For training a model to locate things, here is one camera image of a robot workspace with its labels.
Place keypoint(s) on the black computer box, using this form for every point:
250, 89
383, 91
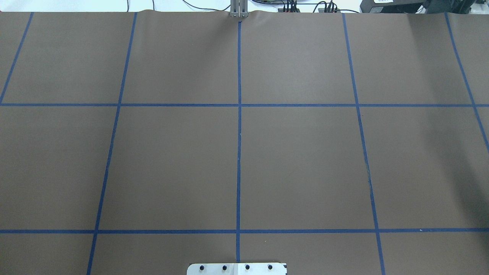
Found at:
391, 6

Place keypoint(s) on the aluminium frame post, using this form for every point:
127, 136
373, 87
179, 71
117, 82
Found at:
239, 8

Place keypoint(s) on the white camera mast pedestal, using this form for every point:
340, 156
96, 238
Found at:
255, 268

